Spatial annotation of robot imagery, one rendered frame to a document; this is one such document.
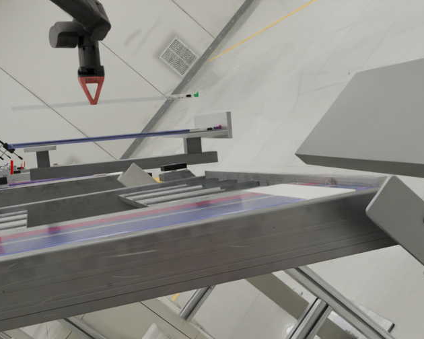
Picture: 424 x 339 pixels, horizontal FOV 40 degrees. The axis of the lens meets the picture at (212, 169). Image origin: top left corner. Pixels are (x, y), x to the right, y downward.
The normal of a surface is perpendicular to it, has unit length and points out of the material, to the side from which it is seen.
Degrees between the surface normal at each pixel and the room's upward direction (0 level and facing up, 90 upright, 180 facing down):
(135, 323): 90
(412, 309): 0
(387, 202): 90
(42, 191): 90
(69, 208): 90
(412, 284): 0
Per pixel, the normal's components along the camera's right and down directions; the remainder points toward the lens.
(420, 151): -0.75, -0.62
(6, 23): 0.29, 0.01
